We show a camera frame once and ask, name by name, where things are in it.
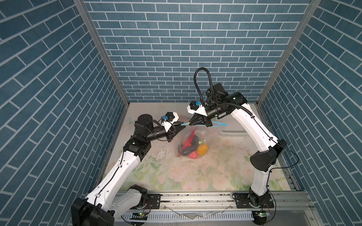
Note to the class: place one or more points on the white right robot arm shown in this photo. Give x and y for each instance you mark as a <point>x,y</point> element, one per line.
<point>269,147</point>

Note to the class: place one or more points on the long black food piece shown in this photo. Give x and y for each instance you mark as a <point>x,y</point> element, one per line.
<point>192,147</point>

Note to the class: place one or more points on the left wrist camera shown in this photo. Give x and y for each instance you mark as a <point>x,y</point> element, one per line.
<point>168,120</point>

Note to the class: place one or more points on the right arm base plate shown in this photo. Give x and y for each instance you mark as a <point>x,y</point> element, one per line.
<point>251,200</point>

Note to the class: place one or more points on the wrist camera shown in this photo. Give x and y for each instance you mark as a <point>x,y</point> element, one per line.
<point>168,120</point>
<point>195,107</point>

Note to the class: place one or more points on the red chili pepper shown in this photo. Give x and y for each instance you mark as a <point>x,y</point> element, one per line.
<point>186,143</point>

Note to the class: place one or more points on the white plastic perforated basket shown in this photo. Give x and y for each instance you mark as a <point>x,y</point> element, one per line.
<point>233,128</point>

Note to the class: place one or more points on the clear zip top bag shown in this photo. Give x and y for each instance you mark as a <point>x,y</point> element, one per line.
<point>207,135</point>

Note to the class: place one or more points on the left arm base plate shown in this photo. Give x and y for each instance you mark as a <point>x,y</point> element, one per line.
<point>151,202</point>

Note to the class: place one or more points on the yellow food ball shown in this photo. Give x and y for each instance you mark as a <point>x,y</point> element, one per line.
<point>202,149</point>

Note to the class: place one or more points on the aluminium mounting rail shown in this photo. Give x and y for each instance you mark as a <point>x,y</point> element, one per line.
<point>293,208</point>

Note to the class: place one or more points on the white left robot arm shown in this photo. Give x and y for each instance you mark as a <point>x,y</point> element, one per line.
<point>101,207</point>

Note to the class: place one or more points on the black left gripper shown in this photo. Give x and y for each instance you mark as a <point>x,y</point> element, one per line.
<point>170,134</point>

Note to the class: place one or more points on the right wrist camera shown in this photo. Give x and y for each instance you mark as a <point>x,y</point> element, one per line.
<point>195,107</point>

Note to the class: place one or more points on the pink round food ball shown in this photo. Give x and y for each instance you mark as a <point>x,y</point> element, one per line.
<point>193,155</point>

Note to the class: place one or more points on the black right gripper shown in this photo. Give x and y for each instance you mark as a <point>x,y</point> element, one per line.
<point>202,119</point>

